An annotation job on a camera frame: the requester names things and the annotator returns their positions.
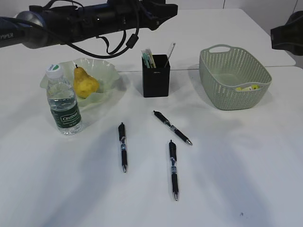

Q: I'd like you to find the green utility knife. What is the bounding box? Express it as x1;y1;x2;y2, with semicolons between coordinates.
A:
141;50;151;68

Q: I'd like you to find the clear plastic water bottle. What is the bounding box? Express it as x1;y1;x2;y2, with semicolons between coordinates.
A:
45;64;82;135

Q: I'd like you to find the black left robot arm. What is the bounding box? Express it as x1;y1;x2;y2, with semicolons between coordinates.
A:
0;0;178;49

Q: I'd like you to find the black square pen holder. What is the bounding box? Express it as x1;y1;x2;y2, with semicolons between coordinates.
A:
142;54;170;97

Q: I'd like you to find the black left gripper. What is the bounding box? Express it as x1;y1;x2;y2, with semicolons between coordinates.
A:
42;0;178;43

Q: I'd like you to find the clear plastic ruler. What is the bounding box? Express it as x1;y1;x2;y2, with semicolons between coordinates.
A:
164;42;176;67

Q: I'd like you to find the yellow waste paper package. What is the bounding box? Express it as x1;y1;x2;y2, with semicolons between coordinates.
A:
235;84;260;91

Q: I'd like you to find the green plastic woven basket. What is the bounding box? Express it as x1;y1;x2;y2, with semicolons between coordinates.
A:
199;45;272;111

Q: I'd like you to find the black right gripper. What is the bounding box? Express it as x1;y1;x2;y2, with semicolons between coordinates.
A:
270;10;303;56

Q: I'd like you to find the green wavy glass plate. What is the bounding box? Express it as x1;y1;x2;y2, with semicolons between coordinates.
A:
39;57;120;107

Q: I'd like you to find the black pen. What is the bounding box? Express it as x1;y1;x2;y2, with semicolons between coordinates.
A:
153;111;193;146
118;122;128;173
169;140;179;201

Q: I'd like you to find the yellow pear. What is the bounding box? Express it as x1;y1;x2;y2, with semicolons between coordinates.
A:
73;64;99;98

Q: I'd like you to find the yellow utility knife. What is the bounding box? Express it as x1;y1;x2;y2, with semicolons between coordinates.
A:
145;48;156;68

